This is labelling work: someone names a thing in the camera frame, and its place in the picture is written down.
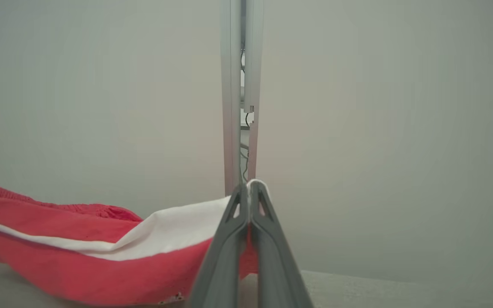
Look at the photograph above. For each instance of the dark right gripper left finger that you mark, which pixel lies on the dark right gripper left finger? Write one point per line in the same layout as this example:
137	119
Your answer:
223	265

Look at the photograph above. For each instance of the red white basketball shorts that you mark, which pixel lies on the red white basketball shorts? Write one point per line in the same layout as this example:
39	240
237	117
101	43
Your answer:
101	273

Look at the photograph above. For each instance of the grey aluminium partition post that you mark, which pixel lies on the grey aluminium partition post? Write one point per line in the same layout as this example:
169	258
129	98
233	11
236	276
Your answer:
230	85

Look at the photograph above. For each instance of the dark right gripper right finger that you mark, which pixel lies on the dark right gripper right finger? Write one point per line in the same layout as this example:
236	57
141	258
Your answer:
276	265

